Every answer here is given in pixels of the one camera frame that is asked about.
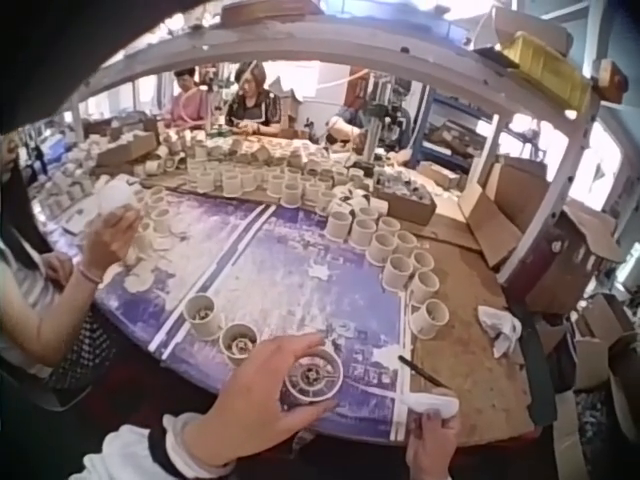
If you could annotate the white cylinder housing with parts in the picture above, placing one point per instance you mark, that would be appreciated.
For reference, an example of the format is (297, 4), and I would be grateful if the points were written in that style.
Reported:
(239, 342)
(202, 317)

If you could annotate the brown carton with open flaps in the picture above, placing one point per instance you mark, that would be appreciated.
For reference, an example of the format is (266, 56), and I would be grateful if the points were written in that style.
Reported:
(570, 265)

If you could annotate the thin black pen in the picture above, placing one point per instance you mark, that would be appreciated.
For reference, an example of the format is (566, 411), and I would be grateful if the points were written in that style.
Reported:
(422, 372)

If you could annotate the grey press machine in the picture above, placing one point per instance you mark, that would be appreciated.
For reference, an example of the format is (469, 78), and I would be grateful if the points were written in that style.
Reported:
(385, 115)

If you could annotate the white part in another hand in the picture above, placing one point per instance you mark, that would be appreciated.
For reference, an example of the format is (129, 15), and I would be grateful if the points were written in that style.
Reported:
(117, 196)

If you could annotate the open empty cardboard box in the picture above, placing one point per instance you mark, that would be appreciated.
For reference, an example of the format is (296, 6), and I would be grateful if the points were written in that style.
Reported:
(500, 205)

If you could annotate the white round fan housing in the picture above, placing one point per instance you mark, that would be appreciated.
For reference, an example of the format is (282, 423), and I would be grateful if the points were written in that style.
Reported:
(315, 377)

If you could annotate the person's right fingers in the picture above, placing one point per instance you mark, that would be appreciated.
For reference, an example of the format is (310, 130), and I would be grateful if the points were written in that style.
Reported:
(432, 419)

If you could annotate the blue printed table sheet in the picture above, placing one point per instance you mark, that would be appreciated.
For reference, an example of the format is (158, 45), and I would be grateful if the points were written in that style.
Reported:
(210, 235)
(310, 300)

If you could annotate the row of white cylinder housings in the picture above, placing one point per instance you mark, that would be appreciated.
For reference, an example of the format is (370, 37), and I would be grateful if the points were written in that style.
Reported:
(400, 260)

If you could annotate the flat cardboard box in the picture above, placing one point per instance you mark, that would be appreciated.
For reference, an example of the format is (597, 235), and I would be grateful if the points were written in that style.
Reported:
(125, 150)

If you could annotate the person's right hand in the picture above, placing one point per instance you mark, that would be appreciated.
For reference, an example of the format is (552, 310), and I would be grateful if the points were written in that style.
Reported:
(430, 445)

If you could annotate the heap of white cylinder housings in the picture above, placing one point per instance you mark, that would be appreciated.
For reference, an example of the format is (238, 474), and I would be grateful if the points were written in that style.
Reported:
(260, 167)

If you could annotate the white wiping cloth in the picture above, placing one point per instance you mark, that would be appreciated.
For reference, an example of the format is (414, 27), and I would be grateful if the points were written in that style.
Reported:
(430, 400)

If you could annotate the crumpled white rag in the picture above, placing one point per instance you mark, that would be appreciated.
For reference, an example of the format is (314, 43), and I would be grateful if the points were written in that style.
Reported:
(500, 327)

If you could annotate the pile of flat white discs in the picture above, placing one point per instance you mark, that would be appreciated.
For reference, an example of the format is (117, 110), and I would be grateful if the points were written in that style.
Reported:
(160, 250)

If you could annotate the yellow plastic crate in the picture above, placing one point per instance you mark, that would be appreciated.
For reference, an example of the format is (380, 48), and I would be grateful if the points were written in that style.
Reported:
(547, 70)

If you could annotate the cardboard box of small parts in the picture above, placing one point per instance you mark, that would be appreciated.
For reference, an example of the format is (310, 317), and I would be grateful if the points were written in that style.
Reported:
(405, 202)

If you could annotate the heap of cardboard cartons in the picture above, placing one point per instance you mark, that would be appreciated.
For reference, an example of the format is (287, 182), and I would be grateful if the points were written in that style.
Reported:
(605, 360)

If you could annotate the blue storage rack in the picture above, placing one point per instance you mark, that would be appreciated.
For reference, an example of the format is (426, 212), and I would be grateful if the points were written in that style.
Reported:
(450, 125)

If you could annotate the white metal shelf frame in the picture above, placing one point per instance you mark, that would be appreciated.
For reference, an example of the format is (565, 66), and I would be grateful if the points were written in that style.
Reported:
(350, 42)

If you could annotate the small white star part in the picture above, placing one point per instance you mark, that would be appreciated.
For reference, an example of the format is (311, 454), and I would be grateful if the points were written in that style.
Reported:
(319, 271)

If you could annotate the person's left hand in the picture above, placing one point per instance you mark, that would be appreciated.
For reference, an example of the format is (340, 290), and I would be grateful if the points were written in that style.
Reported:
(240, 400)

